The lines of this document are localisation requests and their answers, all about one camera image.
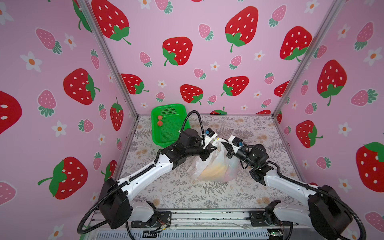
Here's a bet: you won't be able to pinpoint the green plastic basket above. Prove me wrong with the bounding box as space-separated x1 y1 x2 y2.
151 104 187 148

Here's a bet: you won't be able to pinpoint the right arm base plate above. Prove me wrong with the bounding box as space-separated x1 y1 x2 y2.
246 200 291 227

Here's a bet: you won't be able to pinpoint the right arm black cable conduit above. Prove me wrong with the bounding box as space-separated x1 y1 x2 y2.
239 144 367 240

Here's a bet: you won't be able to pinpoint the white lemon print plastic bag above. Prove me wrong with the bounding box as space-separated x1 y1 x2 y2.
187 138 239 183

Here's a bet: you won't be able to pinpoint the aluminium front rail frame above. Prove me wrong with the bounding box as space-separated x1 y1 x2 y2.
81 209 323 240

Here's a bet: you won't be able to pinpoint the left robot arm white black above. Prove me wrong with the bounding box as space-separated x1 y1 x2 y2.
98 128 218 230

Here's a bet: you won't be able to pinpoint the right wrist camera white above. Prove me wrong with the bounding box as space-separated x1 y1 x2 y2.
228 136 244 148

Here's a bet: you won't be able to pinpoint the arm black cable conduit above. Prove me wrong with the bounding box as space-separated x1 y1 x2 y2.
76 110 206 235
239 144 367 240

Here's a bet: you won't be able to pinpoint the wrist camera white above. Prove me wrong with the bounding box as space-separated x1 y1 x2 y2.
228 136 244 148
204 128 218 149

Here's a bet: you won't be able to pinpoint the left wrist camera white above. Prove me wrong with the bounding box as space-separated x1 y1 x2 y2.
204 128 218 149

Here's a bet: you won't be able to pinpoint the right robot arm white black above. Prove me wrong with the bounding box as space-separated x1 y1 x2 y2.
223 143 353 240

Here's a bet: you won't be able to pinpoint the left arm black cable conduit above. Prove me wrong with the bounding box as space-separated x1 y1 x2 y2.
76 110 206 235

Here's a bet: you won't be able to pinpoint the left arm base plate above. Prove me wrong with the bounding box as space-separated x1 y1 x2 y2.
130 212 172 228

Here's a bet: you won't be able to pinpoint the red fake cherries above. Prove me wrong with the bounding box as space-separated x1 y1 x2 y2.
157 115 164 127

